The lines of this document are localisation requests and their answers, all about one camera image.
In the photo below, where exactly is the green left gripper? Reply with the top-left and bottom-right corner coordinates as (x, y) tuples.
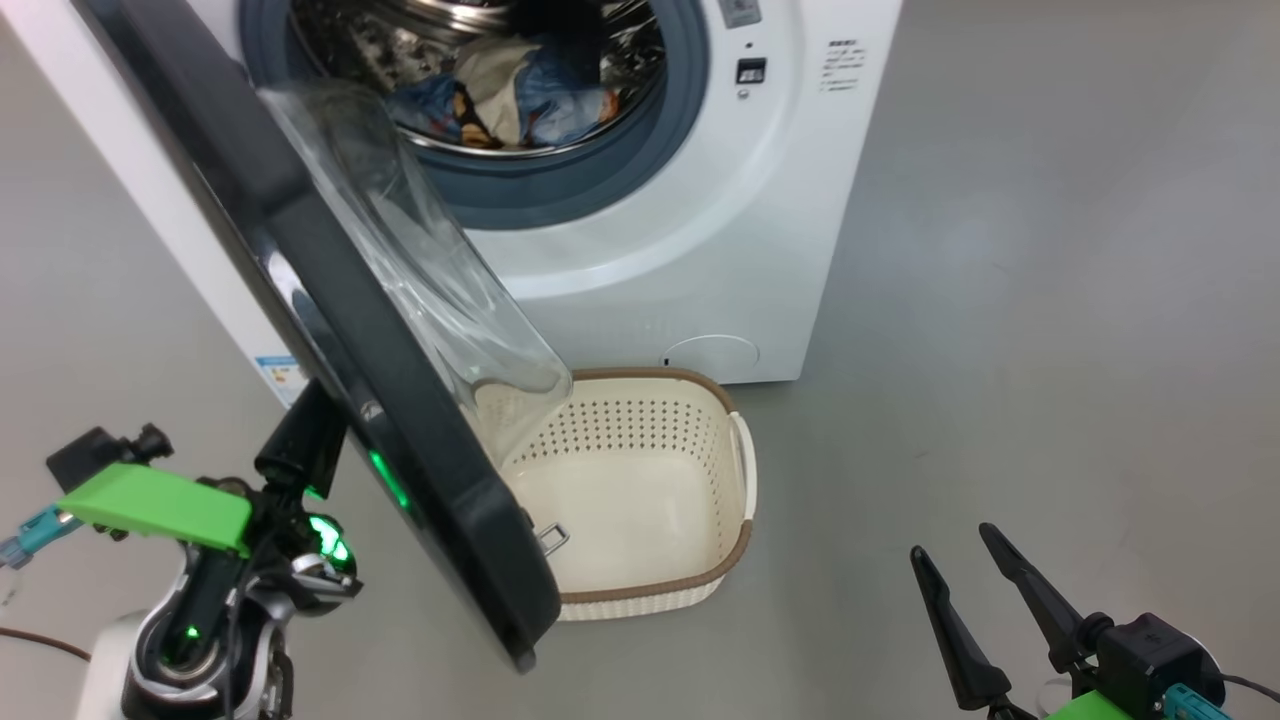
(57, 378), (361, 611)

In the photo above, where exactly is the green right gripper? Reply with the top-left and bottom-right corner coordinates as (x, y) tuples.
(910, 522), (1136, 720)

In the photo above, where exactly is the black round glass washer door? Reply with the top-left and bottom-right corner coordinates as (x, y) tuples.
(75, 0), (576, 673)

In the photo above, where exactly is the cream garment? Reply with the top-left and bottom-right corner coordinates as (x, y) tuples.
(455, 38), (546, 146)

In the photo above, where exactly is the blue patterned garment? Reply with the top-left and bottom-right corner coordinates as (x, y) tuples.
(385, 40), (621, 151)

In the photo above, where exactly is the stainless steel washing machine drum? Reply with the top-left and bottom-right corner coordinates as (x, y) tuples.
(290, 0), (666, 156)

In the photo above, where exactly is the white front-load washing machine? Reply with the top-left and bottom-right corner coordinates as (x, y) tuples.
(0, 0), (904, 411)

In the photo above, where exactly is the blue energy label sticker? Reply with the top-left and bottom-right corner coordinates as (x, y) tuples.
(255, 355), (306, 406)

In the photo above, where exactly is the cream perforated laundry basket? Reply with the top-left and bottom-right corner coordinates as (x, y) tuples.
(475, 367), (758, 623)

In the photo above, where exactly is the round white filter cover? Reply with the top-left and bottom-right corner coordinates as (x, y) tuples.
(662, 335), (761, 386)

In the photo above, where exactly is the small printed text label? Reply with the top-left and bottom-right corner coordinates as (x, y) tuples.
(822, 40), (861, 93)

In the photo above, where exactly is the teal connector cable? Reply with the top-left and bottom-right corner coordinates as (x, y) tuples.
(0, 505), (83, 571)
(1163, 676), (1280, 720)

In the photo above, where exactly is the thin brown cable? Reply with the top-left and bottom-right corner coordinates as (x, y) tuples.
(0, 625), (93, 663)

